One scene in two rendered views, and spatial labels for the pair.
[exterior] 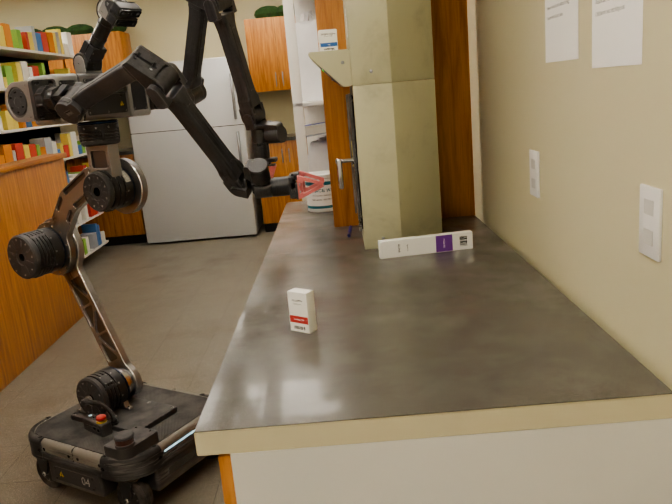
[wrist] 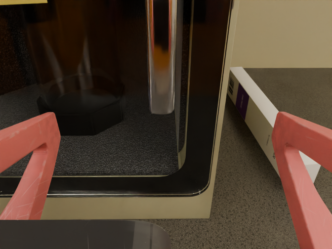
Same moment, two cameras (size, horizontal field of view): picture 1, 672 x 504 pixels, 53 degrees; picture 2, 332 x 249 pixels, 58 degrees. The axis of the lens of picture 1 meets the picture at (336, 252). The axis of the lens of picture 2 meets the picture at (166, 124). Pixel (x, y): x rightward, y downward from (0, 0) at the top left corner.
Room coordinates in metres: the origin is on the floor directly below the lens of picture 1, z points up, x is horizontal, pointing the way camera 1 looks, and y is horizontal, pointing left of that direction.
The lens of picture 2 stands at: (1.99, 0.12, 1.22)
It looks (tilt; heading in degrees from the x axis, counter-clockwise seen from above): 35 degrees down; 268
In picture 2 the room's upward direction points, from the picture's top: straight up
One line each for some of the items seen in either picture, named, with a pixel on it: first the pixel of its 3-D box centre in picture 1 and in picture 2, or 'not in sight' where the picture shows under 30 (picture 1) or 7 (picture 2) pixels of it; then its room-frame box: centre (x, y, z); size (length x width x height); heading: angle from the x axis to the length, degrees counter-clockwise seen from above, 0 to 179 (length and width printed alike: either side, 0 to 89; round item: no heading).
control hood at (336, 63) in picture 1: (330, 70); not in sight; (2.10, -0.03, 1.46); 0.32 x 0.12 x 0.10; 179
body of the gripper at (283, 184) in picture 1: (284, 186); not in sight; (1.99, 0.14, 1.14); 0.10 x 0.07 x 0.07; 178
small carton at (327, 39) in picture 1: (327, 41); not in sight; (2.01, -0.03, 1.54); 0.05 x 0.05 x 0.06; 4
